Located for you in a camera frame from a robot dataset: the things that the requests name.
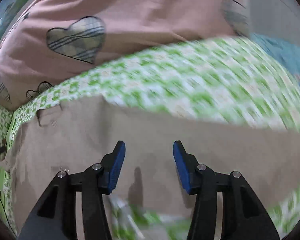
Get beige fleece garment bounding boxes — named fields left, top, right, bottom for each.
left=5, top=96, right=300, bottom=229

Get green checkered bed sheet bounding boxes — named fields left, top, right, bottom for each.
left=0, top=37, right=300, bottom=239

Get light blue cloth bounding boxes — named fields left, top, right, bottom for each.
left=250, top=34, right=300, bottom=86

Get pink heart-print quilt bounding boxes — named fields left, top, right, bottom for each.
left=0, top=0, right=250, bottom=111

